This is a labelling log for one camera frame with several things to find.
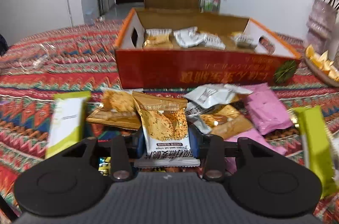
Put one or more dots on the colourful patterned tablecloth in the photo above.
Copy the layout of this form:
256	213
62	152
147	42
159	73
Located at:
81	58

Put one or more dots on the right green snack bar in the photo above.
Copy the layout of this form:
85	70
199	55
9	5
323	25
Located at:
319	158

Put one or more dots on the pink snack packet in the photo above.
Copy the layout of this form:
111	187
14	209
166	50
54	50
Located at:
265	110

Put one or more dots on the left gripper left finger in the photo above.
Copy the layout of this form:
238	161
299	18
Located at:
122	149

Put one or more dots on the orange cardboard tray box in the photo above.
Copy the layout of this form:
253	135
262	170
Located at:
253	53

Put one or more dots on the plate of orange slices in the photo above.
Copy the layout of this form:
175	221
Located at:
321	66

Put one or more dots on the silver white snack packet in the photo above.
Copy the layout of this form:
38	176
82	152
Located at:
210	95

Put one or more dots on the pink textured vase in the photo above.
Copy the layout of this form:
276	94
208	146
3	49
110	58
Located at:
321	21

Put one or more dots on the gold white cracker packet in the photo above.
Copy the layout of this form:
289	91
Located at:
166	132

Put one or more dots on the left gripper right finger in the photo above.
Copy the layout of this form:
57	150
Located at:
210	149

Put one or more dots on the gold small snack packet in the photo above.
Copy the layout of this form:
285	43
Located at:
117	109

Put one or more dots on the left green white snack bar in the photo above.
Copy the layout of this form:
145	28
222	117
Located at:
66	128

